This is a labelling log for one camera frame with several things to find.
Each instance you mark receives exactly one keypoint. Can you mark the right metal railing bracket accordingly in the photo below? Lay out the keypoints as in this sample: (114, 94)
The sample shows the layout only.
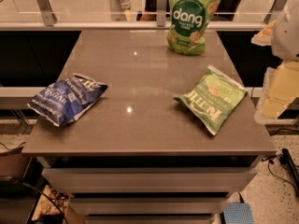
(275, 9)

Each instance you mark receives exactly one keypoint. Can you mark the middle metal railing bracket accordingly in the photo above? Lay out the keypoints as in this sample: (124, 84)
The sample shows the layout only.
(161, 13)

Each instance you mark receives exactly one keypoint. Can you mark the metal railing bracket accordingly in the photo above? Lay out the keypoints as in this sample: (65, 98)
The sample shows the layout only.
(47, 14)
(275, 9)
(161, 13)

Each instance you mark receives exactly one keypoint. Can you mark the green Kettle potato chip bag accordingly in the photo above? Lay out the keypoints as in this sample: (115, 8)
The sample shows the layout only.
(213, 99)

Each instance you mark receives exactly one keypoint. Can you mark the black power strip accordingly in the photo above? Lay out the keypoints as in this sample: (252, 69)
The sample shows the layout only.
(286, 159)

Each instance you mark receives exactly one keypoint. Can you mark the blue textured floor pad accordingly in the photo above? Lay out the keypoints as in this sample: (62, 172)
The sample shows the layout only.
(237, 213)

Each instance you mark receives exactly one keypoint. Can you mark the person in dark shirt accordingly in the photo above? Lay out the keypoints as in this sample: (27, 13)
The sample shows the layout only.
(192, 12)

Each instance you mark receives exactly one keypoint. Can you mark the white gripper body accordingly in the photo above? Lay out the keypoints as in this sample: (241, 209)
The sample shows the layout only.
(287, 36)

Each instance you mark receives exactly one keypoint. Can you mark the green Dang rice chip bag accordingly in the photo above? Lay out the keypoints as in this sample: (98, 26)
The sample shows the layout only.
(186, 39)

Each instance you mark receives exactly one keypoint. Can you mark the blue Kettle chip bag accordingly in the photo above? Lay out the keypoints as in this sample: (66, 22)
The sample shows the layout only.
(65, 101)

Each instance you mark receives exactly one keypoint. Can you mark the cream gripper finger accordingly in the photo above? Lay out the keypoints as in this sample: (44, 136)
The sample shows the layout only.
(280, 89)
(263, 38)

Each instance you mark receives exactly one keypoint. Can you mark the grey drawer cabinet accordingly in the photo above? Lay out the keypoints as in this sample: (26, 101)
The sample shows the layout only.
(149, 187)

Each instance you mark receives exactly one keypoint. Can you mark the left metal railing bracket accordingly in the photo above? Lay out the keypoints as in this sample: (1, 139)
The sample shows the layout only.
(47, 14)

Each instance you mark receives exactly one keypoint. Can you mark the box of snack packets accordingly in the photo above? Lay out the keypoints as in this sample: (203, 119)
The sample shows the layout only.
(51, 207)

